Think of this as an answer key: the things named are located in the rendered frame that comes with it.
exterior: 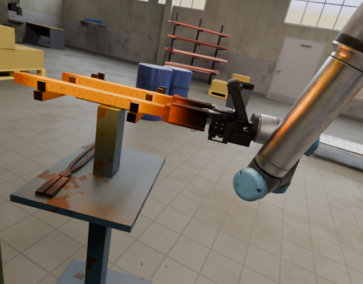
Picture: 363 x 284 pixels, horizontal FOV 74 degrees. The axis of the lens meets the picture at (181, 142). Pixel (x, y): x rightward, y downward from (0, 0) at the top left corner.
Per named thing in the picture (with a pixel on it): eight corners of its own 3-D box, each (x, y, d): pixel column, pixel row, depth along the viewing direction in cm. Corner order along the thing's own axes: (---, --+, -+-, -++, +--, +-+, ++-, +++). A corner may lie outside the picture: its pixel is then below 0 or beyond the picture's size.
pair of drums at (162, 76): (187, 114, 435) (197, 71, 408) (162, 125, 343) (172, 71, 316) (157, 105, 454) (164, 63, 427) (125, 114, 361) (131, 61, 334)
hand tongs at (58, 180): (115, 125, 114) (115, 123, 114) (124, 127, 114) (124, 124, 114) (35, 195, 58) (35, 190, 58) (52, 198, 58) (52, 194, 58)
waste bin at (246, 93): (224, 108, 554) (232, 79, 530) (247, 114, 538) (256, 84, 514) (219, 111, 508) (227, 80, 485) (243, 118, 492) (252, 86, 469)
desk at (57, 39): (41, 43, 1125) (41, 25, 1096) (65, 49, 1076) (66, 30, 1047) (25, 41, 1056) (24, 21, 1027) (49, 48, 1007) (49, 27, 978)
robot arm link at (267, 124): (279, 121, 58) (272, 114, 65) (260, 117, 58) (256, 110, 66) (269, 149, 60) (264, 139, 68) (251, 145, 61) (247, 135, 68)
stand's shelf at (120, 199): (164, 162, 93) (165, 157, 92) (130, 233, 56) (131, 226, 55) (91, 144, 95) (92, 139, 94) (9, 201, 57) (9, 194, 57)
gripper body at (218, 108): (204, 139, 62) (250, 150, 61) (213, 107, 59) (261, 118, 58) (206, 131, 69) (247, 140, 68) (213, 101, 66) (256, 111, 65)
